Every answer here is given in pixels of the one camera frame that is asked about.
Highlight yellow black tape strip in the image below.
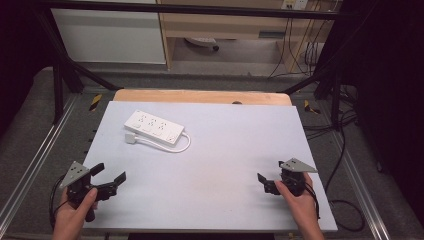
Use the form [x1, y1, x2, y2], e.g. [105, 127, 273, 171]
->
[88, 93, 103, 113]
[303, 99, 322, 115]

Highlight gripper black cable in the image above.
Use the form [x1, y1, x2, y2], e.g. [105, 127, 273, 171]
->
[303, 182, 322, 221]
[48, 173, 69, 231]

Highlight white cabinet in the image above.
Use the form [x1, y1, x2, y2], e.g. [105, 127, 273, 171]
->
[50, 0, 167, 65]

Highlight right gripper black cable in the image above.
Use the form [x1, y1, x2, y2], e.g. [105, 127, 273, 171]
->
[303, 182, 322, 221]

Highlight person's left hand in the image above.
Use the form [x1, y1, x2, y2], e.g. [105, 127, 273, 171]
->
[52, 187, 100, 240]

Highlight aluminium rail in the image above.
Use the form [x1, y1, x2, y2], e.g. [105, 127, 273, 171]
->
[0, 94, 79, 228]
[329, 131, 392, 240]

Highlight white power strip cable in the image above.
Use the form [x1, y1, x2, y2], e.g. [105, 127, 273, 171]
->
[134, 131, 192, 154]

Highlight white power strip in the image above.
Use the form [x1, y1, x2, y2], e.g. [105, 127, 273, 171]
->
[123, 109, 186, 148]

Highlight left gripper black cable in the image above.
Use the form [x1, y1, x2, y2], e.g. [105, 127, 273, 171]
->
[48, 173, 69, 231]

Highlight dark curtain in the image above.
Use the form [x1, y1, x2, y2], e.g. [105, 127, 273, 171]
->
[0, 0, 56, 134]
[328, 0, 424, 228]

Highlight wooden table board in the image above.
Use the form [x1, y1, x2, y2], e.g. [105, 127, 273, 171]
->
[112, 88, 293, 107]

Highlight black floor cable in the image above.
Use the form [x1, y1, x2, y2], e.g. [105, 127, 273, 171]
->
[301, 84, 366, 233]

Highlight wooden desk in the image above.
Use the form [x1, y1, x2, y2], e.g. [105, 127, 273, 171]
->
[156, 0, 338, 72]

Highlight office chair base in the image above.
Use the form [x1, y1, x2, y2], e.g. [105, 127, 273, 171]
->
[184, 36, 221, 52]

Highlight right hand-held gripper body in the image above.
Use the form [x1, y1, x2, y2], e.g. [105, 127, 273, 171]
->
[279, 157, 319, 197]

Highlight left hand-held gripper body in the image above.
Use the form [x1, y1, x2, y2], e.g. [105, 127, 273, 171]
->
[59, 160, 98, 223]

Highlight person's right hand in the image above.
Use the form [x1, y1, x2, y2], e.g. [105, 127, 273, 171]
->
[274, 172, 322, 232]

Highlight black hanging cables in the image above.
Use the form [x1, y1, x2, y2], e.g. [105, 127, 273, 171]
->
[268, 18, 329, 80]

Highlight white wall socket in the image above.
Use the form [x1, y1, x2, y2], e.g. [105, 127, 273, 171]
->
[281, 0, 309, 11]

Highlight black metal frame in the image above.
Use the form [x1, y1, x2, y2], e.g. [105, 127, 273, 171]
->
[33, 0, 354, 132]

